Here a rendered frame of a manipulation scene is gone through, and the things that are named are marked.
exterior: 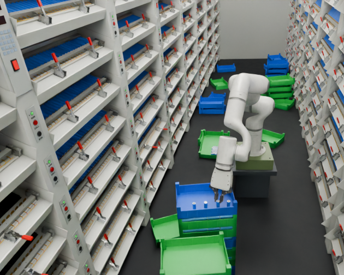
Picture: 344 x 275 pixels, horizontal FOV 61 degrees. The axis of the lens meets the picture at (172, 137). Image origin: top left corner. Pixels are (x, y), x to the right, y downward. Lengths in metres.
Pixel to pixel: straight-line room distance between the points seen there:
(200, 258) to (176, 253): 0.12
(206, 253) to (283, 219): 0.91
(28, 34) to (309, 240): 1.91
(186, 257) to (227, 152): 0.53
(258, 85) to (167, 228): 1.15
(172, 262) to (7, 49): 1.09
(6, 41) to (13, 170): 0.39
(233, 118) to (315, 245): 1.06
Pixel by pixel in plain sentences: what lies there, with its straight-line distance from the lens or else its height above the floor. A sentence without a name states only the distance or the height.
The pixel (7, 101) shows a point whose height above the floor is 1.27.
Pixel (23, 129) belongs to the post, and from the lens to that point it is 1.05.
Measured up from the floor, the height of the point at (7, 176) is 1.07.
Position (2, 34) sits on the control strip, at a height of 1.46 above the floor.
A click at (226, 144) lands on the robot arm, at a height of 0.83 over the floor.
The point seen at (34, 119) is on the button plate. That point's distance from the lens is 1.07.
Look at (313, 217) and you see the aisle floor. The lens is 2.32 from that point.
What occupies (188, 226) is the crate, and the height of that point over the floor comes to 0.42.
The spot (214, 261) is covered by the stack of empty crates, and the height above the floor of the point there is 0.40.
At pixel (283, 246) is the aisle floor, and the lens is 2.10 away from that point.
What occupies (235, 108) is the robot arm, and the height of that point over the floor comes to 0.96.
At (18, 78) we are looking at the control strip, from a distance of 1.02.
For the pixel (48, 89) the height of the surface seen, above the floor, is 1.25.
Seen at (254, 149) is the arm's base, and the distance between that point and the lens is 2.20.
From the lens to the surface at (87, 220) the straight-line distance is 1.57.
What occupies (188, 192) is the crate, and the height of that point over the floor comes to 0.48.
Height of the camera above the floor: 1.58
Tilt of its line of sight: 30 degrees down
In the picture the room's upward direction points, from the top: 6 degrees counter-clockwise
